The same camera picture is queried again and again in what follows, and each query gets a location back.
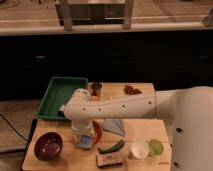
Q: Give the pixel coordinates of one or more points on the metal stand frame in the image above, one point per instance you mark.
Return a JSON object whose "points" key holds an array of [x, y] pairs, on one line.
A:
{"points": [[94, 12]]}

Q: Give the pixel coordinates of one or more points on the white dish brush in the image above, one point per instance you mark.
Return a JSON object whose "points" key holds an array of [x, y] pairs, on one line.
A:
{"points": [[62, 109]]}

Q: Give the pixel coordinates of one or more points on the green plastic tray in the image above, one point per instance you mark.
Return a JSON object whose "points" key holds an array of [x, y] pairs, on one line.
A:
{"points": [[58, 93]]}

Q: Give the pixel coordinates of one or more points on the white cup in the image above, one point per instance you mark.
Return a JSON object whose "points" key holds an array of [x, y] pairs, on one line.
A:
{"points": [[139, 149]]}

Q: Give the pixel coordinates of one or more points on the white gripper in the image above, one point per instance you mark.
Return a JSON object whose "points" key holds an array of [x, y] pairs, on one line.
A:
{"points": [[82, 128]]}

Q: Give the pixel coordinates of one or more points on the grey folded cloth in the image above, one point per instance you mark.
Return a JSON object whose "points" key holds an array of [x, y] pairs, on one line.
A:
{"points": [[114, 126]]}

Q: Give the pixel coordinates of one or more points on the green pepper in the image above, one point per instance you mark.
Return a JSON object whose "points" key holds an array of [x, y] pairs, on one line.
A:
{"points": [[119, 145]]}

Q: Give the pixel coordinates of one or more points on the green cup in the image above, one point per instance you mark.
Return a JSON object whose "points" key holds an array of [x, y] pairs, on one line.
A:
{"points": [[156, 148]]}

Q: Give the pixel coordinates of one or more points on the dark purple bowl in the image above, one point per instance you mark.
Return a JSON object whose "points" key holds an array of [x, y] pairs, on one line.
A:
{"points": [[48, 146]]}

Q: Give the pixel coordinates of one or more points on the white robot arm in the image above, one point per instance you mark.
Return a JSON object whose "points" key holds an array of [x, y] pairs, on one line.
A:
{"points": [[190, 109]]}

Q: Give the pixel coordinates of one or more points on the blue sponge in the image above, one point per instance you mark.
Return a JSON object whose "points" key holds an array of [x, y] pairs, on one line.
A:
{"points": [[85, 142]]}

